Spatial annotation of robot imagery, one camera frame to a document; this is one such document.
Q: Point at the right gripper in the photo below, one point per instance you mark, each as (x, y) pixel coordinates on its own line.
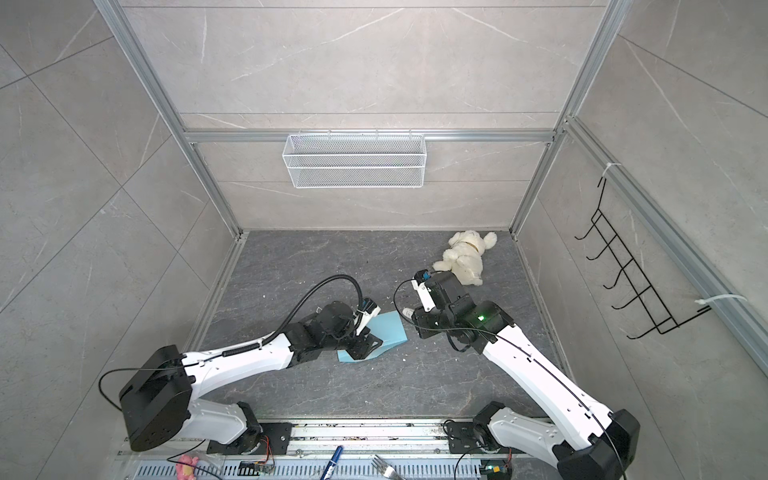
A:
(420, 316)

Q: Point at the white wire mesh basket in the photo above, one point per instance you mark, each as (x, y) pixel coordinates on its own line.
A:
(347, 161)

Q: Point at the blue marker pen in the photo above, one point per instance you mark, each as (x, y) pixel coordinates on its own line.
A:
(332, 464)

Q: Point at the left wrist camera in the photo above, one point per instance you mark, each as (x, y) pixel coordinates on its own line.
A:
(365, 314)

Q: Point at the silver fork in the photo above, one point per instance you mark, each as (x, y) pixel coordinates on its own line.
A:
(385, 469)

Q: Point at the white plush teddy bear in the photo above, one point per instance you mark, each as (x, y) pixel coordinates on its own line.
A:
(464, 256)

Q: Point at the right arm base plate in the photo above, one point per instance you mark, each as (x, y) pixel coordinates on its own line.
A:
(464, 437)

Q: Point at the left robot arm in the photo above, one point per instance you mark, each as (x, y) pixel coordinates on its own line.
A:
(165, 398)

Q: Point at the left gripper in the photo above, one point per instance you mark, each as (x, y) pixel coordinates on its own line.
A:
(369, 345)

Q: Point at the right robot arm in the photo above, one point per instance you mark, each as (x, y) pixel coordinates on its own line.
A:
(581, 437)

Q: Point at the pink small object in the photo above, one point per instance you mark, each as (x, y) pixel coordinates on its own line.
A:
(186, 467)

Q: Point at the light blue envelope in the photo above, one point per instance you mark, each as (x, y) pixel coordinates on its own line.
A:
(388, 327)

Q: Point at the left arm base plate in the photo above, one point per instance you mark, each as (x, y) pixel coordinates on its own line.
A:
(273, 436)

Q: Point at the black wire hook rack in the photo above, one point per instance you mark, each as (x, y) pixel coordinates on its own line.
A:
(631, 273)

